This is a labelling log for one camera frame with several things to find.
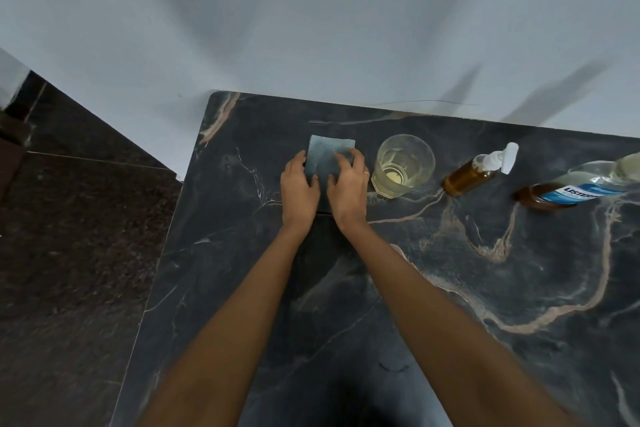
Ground person's left hand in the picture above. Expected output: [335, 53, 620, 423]
[279, 149, 322, 235]

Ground person's right hand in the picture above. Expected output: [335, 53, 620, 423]
[325, 147, 371, 235]

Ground grey-blue cloth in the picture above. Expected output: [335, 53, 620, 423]
[303, 135, 357, 216]

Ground clear drinking glass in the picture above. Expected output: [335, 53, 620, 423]
[370, 133, 437, 200]

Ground small clear pump bottle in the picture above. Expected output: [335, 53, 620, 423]
[442, 155, 501, 198]

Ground white pump dispenser head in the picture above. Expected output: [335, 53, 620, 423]
[475, 142, 520, 176]

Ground mouthwash bottle with blue label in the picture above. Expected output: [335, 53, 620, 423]
[515, 161, 631, 214]

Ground translucent mouthwash bottle cap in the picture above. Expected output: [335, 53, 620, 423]
[613, 151, 640, 183]

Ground person's left forearm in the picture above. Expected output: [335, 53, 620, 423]
[137, 224, 313, 427]

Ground person's right forearm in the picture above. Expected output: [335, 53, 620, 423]
[342, 221, 583, 427]

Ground black marble table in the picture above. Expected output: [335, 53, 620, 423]
[109, 90, 640, 427]

